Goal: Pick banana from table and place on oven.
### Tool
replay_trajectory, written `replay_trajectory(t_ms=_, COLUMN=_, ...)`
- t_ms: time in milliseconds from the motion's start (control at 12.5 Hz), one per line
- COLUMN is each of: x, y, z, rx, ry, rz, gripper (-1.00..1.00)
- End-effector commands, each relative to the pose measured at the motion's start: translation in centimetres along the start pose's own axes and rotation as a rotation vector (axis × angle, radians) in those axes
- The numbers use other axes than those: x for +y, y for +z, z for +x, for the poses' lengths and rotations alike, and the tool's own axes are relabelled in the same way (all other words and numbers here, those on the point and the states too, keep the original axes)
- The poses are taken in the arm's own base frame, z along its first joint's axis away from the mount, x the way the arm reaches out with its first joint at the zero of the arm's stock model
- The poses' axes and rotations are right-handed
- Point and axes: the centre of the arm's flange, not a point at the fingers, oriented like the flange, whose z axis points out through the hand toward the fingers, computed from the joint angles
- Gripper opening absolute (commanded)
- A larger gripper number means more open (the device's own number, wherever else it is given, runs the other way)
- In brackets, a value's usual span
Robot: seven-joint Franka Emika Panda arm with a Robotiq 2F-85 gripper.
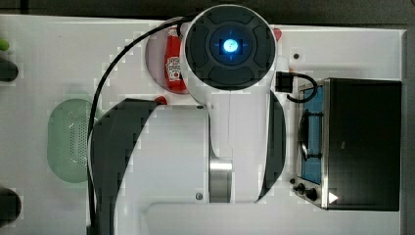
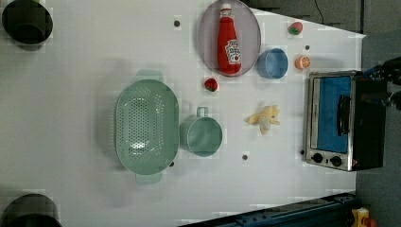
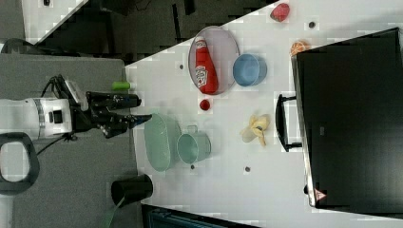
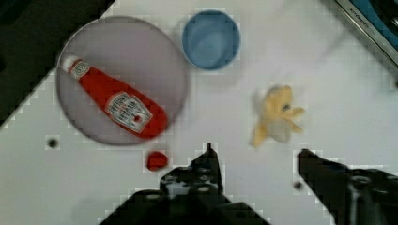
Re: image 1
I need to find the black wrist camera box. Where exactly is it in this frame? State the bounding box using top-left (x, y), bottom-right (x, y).
top-left (275, 71), bottom-right (294, 93)

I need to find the red strawberry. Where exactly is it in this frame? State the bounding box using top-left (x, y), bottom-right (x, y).
top-left (273, 28), bottom-right (282, 41)

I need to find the green cylinder object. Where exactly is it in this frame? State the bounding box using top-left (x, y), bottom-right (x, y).
top-left (0, 38), bottom-right (10, 51)

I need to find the black camera mount upper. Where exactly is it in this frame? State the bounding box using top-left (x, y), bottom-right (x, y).
top-left (0, 58), bottom-right (19, 82)

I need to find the small red tomato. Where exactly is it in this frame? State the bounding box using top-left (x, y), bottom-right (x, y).
top-left (155, 96), bottom-right (167, 105)

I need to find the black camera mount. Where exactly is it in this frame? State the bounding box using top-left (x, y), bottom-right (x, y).
top-left (0, 58), bottom-right (19, 82)
top-left (0, 187), bottom-right (22, 227)

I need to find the red ketchup bottle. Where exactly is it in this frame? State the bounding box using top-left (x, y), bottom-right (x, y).
top-left (163, 26), bottom-right (186, 93)

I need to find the grey round plate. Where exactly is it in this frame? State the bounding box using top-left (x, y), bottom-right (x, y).
top-left (145, 29), bottom-right (188, 94)

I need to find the black camera mount lower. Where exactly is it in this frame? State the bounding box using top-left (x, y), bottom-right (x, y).
top-left (0, 187), bottom-right (22, 227)

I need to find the black toaster oven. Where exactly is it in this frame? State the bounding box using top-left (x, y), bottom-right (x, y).
top-left (294, 78), bottom-right (402, 212)

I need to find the green perforated colander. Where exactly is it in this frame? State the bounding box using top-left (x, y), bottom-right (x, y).
top-left (47, 99), bottom-right (92, 183)

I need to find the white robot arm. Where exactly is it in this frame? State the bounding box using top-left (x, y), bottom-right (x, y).
top-left (89, 5), bottom-right (285, 235)

